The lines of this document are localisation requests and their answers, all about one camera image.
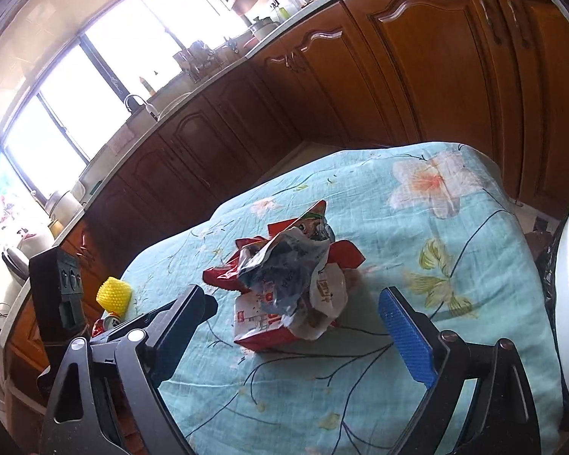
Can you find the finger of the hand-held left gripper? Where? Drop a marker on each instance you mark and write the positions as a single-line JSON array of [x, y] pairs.
[[114, 331]]

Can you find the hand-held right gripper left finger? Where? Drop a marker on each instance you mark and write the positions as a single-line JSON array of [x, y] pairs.
[[180, 336]]

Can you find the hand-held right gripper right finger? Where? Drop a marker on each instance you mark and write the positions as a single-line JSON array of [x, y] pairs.
[[405, 336]]

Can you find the crushed red soda can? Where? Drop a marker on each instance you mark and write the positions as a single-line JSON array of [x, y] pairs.
[[105, 324]]

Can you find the red snack bag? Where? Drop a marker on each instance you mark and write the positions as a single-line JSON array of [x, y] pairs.
[[261, 327]]

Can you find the printed wrapper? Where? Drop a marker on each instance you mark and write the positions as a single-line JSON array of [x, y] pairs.
[[284, 275]]

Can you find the white kettle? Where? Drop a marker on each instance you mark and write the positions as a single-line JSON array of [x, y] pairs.
[[34, 244]]

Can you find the teal floral tablecloth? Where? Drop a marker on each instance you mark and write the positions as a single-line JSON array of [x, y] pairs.
[[408, 256]]

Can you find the white rice cooker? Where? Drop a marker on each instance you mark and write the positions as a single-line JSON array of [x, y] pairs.
[[64, 208]]

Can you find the white hanging towel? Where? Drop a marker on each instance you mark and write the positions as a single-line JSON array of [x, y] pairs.
[[122, 138]]

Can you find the chrome faucet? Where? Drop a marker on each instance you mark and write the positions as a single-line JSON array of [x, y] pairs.
[[140, 102]]

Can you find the small bottle on windowsill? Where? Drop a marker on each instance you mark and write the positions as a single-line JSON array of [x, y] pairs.
[[147, 86]]

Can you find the kitchen window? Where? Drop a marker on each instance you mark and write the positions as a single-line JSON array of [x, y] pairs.
[[123, 57]]

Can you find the utensil rack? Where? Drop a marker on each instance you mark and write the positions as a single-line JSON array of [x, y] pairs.
[[197, 59]]

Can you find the wooden base cabinets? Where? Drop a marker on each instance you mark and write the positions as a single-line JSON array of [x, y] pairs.
[[431, 57]]

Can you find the white electric cooker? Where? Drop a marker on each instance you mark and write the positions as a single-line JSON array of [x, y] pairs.
[[264, 28]]

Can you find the white kitchen countertop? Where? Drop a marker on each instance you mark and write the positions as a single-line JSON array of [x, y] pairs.
[[294, 21]]

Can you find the blue wall poster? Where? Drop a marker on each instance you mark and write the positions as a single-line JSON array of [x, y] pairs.
[[0, 185]]

